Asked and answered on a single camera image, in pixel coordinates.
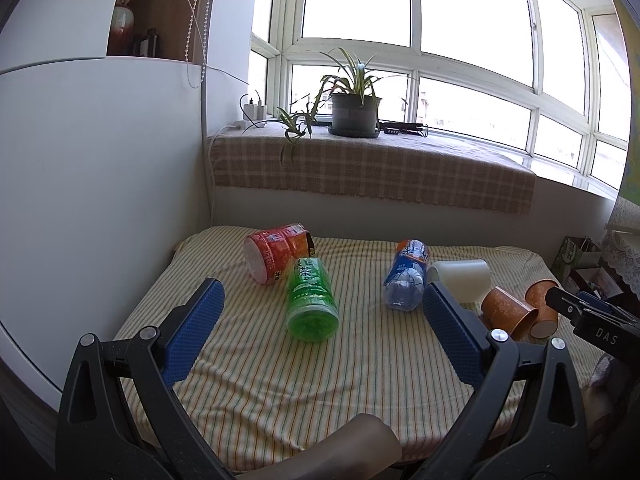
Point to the green paper bag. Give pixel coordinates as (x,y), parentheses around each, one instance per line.
(575,253)

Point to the white wall charger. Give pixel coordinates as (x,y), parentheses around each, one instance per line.
(253,111)

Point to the red-orange snack container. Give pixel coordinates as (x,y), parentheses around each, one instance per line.
(269,253)

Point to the blue-label crushed plastic bottle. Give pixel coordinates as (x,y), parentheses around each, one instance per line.
(404,284)

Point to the white window frame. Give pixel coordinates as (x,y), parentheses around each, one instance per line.
(545,82)

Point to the potted spider plant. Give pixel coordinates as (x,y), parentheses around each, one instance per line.
(351,93)

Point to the red white ceramic vase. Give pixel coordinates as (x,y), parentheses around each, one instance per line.
(121,29)

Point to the striped yellow tablecloth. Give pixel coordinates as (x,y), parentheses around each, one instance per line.
(259,396)

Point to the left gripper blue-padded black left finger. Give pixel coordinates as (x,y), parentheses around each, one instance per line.
(120,417)

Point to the brown plaid windowsill cloth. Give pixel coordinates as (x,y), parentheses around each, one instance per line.
(412,170)

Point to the black object on windowsill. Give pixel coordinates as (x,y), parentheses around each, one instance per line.
(412,128)

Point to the white lace cloth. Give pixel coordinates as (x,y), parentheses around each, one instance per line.
(620,250)

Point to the green plastic bottle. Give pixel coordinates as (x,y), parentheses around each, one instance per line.
(311,311)

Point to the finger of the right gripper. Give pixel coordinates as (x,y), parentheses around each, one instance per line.
(602,306)
(569,305)

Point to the dark bottle on shelf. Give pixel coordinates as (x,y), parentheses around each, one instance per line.
(148,44)

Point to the white plastic cup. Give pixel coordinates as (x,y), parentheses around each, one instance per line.
(467,280)

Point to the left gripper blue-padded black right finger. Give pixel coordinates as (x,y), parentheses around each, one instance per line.
(525,418)

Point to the orange patterned paper cup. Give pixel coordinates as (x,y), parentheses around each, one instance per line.
(502,310)

